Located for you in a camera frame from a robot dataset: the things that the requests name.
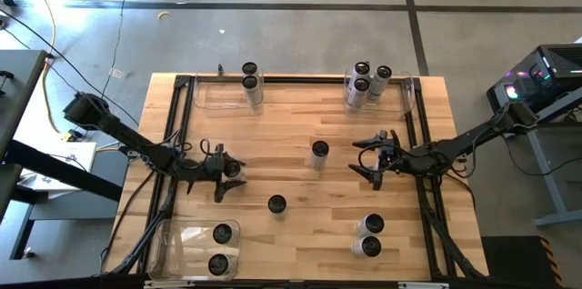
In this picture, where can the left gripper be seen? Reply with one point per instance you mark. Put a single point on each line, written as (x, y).
(213, 168)

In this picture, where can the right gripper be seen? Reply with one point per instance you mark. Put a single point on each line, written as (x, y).
(388, 159)

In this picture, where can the Celsius Peach Vibe can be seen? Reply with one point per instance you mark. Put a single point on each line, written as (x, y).
(219, 264)
(277, 204)
(223, 233)
(370, 246)

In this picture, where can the clear plastic bin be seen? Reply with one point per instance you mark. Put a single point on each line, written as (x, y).
(218, 102)
(182, 252)
(395, 107)

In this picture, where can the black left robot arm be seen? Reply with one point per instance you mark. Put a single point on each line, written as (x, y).
(123, 134)

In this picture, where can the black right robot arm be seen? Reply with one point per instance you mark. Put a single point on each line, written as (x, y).
(473, 136)

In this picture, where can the small white floor label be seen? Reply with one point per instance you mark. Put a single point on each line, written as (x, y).
(116, 72)

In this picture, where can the white box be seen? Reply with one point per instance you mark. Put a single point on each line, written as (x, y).
(73, 166)

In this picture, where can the black desk beam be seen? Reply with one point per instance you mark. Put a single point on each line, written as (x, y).
(68, 172)

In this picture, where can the small yellow scrap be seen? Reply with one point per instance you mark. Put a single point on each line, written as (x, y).
(163, 14)

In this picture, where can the grey metal stand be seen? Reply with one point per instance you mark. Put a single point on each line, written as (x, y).
(541, 157)

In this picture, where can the black box hazard stripes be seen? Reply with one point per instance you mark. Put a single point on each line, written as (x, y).
(514, 264)

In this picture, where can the black computer with lights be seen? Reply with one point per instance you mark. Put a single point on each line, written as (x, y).
(554, 66)

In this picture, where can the dark grey desk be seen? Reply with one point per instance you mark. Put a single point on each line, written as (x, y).
(18, 93)

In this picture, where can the black upright post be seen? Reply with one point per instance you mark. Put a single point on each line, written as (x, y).
(220, 71)

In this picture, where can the black aluminium table frame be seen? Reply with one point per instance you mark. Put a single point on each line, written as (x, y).
(295, 79)

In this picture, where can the silver metal bracket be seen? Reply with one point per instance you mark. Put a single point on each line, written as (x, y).
(423, 285)
(168, 283)

